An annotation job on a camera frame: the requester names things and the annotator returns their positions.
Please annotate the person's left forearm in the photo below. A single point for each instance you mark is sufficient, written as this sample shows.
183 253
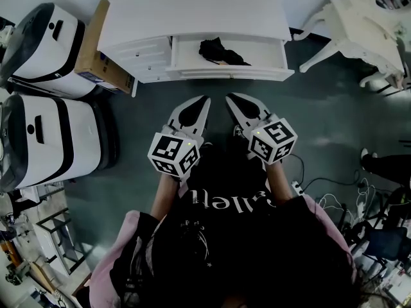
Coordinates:
165 197

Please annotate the brown cardboard box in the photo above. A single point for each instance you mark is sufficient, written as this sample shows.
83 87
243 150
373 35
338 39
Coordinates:
93 50

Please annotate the person's right forearm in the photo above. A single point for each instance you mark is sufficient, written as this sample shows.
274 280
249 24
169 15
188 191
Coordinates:
277 184

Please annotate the person's pink jacket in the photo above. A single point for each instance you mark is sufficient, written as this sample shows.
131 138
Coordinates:
106 268

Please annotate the black cloth item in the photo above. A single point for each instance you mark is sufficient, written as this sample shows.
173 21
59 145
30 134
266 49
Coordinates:
221 53

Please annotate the person's black printed shirt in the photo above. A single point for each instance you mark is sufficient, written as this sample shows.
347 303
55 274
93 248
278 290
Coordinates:
231 236

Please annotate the white desk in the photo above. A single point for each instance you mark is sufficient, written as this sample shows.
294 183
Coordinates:
192 11

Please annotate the white black wheeled machine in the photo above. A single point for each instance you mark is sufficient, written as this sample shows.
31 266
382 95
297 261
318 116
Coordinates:
41 53
80 140

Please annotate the person's white sneaker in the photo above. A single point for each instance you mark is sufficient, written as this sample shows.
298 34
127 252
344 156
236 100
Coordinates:
207 144
238 131

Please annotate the black frame glass table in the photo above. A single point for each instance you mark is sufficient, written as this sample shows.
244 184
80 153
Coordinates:
64 242

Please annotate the white power strip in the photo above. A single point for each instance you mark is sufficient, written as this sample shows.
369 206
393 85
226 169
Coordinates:
297 187

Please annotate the black office chair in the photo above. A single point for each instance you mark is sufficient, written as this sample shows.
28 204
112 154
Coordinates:
385 242

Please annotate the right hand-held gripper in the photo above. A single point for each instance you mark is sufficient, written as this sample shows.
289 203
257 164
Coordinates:
273 140

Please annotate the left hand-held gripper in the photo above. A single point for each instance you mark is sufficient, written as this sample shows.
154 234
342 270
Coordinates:
167 149

